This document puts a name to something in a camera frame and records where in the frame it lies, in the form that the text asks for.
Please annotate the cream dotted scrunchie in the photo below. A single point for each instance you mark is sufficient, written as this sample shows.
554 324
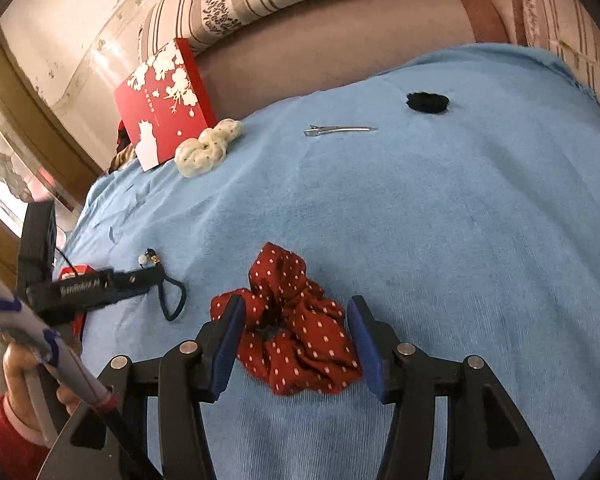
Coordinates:
200 152

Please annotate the blue cloth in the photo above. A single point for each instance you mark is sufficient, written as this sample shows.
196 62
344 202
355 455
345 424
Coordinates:
430 235

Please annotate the person's left hand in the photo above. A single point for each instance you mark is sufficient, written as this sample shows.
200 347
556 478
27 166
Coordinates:
17 375

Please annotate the thin hair elastic with pearl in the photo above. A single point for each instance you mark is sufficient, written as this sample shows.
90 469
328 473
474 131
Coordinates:
143 259

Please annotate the silver hair clip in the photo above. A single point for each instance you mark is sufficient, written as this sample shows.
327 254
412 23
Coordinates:
330 130

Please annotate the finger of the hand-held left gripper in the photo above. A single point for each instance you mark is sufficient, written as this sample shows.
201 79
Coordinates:
135 281

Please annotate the brown wooden frame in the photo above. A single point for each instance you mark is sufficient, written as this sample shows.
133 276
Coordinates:
40 125

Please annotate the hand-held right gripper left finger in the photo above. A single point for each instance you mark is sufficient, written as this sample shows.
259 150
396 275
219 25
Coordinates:
227 345

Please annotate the striped floral cushion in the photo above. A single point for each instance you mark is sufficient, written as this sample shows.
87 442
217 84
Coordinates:
570 25

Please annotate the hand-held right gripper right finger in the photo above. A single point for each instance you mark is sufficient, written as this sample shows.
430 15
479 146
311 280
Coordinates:
367 350

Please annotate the red floral box lid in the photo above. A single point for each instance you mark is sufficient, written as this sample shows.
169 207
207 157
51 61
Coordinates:
155 100

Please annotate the mauve sofa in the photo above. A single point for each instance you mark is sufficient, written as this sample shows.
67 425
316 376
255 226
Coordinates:
330 50

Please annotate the red gift box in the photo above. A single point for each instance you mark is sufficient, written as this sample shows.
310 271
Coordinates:
72 272

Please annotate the red polka dot scrunchie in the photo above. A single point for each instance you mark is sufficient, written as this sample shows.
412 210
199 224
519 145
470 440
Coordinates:
300 330

